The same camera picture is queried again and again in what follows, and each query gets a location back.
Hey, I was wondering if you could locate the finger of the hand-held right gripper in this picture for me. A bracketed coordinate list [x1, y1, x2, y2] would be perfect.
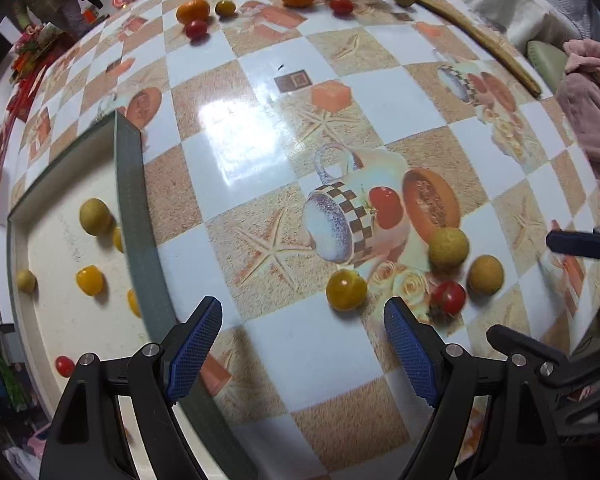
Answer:
[546, 220, 600, 262]

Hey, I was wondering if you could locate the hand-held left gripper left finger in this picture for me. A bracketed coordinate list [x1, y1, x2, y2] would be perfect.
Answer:
[40, 296, 225, 480]

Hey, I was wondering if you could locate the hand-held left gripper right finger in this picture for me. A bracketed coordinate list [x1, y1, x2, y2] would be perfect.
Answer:
[384, 296, 572, 480]

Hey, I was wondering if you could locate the white tray with green rim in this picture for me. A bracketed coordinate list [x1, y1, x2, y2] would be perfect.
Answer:
[6, 110, 261, 480]

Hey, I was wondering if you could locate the pink fleece robe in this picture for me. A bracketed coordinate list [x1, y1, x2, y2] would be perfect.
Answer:
[555, 37, 600, 181]

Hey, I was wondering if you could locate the green leather chair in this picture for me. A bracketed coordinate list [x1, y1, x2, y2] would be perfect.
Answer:
[526, 40, 571, 93]

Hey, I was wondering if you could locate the long wooden paddle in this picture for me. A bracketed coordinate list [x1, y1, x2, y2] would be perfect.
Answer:
[397, 0, 542, 99]

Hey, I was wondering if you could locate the white fringed throw blanket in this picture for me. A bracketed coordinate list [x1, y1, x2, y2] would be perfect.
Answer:
[400, 0, 586, 56]

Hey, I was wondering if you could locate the colourful floral bundle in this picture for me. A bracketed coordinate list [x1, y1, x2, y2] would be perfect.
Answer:
[12, 20, 76, 63]

